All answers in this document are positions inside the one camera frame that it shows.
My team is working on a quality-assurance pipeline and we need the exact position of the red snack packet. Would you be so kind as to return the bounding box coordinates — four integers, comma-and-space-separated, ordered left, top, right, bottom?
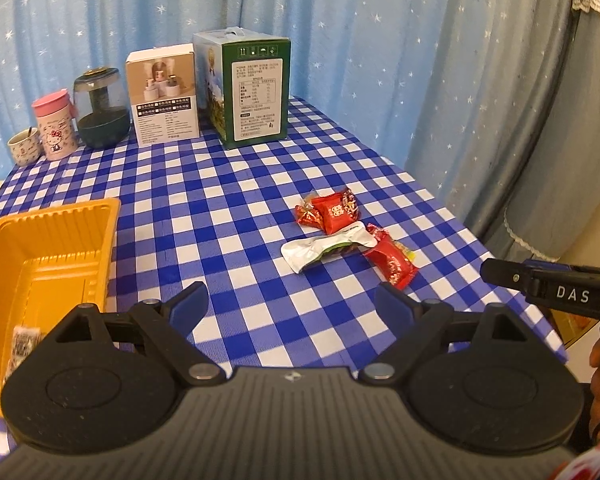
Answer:
363, 223, 419, 290

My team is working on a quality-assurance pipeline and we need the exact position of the large red candy packet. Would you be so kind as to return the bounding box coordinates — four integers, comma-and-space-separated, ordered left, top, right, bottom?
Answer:
311, 188, 360, 234

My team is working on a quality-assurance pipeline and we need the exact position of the white green snack wrapper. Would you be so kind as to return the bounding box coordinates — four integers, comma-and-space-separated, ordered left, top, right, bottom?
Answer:
280, 221, 378, 274

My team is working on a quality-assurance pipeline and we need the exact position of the small red gold candy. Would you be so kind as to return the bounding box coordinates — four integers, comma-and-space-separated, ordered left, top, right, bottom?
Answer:
294, 200, 324, 231

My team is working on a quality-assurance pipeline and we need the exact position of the silver foil snack in tray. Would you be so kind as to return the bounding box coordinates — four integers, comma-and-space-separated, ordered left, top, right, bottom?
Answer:
3, 325, 45, 382

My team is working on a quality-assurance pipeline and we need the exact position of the orange plastic tray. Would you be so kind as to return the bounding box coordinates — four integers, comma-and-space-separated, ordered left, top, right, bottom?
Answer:
0, 198, 121, 416

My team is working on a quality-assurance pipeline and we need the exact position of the grey lace-trimmed cover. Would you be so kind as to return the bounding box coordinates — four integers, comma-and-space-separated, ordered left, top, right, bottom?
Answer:
484, 0, 600, 262

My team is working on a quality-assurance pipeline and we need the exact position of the blue star curtain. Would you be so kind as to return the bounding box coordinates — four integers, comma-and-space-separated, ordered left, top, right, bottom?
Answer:
0, 0, 571, 236

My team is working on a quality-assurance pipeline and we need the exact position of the blue white checkered tablecloth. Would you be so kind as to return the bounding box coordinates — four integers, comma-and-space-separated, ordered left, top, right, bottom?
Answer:
0, 95, 570, 474

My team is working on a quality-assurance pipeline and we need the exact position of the small patterned ceramic cup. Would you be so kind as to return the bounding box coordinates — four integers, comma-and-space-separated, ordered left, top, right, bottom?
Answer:
7, 127, 43, 167

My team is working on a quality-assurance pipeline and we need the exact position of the dark green glass humidifier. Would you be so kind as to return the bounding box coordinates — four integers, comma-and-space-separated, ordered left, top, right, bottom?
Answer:
73, 66, 131, 150

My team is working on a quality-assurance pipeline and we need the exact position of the pink cartoon tumbler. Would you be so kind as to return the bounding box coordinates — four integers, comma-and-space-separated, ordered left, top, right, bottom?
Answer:
31, 89, 79, 162

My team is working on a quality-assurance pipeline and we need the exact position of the white beige product box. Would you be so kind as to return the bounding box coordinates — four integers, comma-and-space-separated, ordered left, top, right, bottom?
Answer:
125, 42, 200, 148

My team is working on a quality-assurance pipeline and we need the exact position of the green carton box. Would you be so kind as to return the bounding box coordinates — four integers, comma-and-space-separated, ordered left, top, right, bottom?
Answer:
193, 27, 291, 148

